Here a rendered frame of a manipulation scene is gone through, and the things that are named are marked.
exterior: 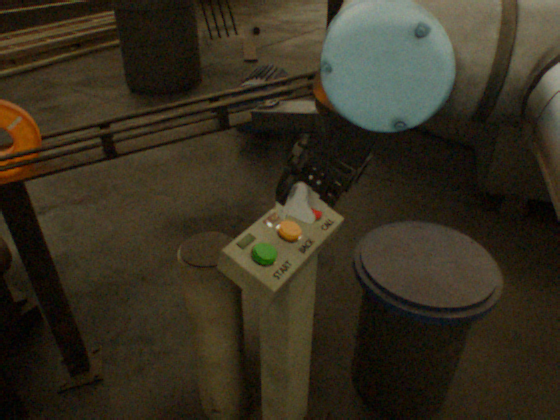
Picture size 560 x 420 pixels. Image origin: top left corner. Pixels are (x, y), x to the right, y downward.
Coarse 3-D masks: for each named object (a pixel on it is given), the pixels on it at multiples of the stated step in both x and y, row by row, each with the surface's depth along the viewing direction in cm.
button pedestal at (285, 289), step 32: (256, 224) 75; (320, 224) 80; (224, 256) 69; (288, 256) 72; (256, 288) 68; (288, 288) 75; (288, 320) 80; (288, 352) 85; (288, 384) 90; (256, 416) 109; (288, 416) 97; (320, 416) 109
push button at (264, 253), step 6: (258, 246) 70; (264, 246) 71; (270, 246) 71; (252, 252) 70; (258, 252) 69; (264, 252) 70; (270, 252) 70; (276, 252) 71; (258, 258) 69; (264, 258) 69; (270, 258) 69
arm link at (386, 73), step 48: (384, 0) 28; (432, 0) 29; (480, 0) 28; (336, 48) 29; (384, 48) 28; (432, 48) 27; (480, 48) 28; (336, 96) 31; (384, 96) 30; (432, 96) 29; (480, 96) 29
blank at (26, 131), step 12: (0, 108) 80; (12, 108) 81; (0, 120) 81; (12, 120) 82; (24, 120) 82; (12, 132) 83; (24, 132) 83; (36, 132) 84; (24, 144) 85; (36, 144) 85; (24, 156) 86; (36, 156) 87; (24, 168) 87
